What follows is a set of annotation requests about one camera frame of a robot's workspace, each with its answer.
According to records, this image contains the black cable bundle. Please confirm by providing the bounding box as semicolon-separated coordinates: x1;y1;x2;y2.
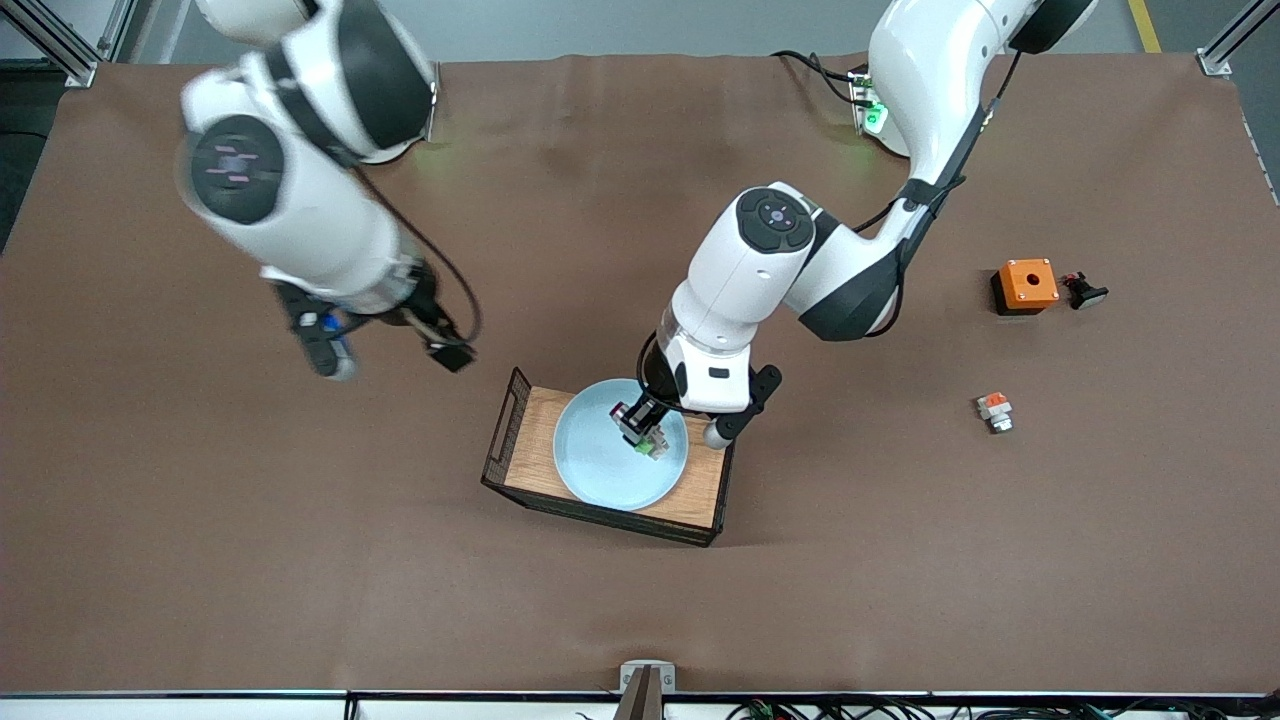
725;698;1280;720

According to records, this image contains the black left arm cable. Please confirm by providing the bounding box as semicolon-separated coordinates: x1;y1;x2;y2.
638;50;1023;413

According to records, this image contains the grey metal bracket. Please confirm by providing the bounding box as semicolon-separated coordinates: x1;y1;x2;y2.
619;660;677;694

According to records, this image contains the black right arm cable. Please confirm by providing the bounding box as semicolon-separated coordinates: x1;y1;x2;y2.
350;165;484;346

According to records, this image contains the black base cable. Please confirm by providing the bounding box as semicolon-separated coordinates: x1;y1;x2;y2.
770;48;863;107

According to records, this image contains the small black button part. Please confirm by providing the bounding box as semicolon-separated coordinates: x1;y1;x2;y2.
1060;270;1110;311

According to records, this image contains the light blue round plate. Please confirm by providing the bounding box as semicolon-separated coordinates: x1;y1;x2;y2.
552;377;691;513

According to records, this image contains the white table edge rail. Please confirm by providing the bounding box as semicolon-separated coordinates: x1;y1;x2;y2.
0;690;1280;720

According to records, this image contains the brown table mat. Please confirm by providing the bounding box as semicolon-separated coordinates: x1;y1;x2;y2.
0;50;1280;698

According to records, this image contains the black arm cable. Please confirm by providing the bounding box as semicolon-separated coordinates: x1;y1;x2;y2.
638;50;1023;413
350;165;484;346

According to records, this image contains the black wire tray wooden bottom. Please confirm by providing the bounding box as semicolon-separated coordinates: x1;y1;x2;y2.
480;366;737;548

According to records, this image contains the orange button enclosure box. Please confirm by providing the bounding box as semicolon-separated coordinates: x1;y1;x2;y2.
990;258;1060;317

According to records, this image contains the base connector box green light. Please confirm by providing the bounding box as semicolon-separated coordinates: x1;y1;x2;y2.
847;65;891;137

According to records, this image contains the aluminium frame profile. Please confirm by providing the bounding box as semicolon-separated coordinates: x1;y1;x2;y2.
0;0;138;89
1197;0;1280;77

